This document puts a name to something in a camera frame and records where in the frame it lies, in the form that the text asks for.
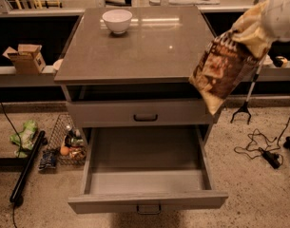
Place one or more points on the brown chip bag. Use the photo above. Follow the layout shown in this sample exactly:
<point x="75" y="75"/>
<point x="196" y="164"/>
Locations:
<point x="231" y="56"/>

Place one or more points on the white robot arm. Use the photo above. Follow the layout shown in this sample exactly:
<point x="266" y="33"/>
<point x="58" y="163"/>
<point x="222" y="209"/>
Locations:
<point x="276" y="19"/>

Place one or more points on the closed top drawer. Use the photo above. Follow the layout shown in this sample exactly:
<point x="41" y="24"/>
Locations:
<point x="140" y="113"/>

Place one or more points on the grey drawer cabinet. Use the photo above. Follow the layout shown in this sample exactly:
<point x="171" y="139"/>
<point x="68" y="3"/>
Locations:
<point x="151" y="61"/>

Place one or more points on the open middle drawer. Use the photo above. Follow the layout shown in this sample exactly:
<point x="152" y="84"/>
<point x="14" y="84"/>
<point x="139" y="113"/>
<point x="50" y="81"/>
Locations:
<point x="146" y="170"/>

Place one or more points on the blue snack bag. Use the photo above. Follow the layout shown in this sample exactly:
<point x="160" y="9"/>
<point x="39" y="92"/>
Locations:
<point x="48" y="160"/>

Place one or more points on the green snack bag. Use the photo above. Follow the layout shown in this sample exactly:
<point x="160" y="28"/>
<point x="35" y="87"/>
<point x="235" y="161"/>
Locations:
<point x="23" y="139"/>

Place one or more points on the bottle in basket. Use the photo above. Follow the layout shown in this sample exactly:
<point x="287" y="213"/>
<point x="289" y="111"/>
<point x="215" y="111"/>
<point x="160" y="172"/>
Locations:
<point x="73" y="137"/>

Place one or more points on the white bowl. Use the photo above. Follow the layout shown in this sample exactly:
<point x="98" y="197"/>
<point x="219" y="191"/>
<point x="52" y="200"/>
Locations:
<point x="117" y="20"/>

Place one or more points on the orange fruit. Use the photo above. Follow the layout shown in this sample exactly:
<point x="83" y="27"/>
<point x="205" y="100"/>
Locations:
<point x="64" y="151"/>

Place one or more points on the reacher grabber tool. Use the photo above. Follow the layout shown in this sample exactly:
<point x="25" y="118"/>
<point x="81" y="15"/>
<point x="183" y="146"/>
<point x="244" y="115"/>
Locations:
<point x="244" y="107"/>

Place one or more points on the black pole left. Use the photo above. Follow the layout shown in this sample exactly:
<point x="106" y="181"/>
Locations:
<point x="16" y="195"/>

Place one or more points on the cardboard box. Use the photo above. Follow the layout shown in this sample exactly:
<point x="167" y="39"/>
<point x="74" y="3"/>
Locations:
<point x="27" y="59"/>

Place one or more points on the white takeout container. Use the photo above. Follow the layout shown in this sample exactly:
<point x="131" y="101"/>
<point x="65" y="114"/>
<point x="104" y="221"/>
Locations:
<point x="267" y="61"/>

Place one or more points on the yellow black tape measure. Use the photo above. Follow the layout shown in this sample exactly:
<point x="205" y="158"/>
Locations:
<point x="280" y="61"/>

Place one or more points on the wire basket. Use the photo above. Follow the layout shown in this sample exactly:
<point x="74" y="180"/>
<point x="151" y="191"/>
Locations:
<point x="77" y="155"/>

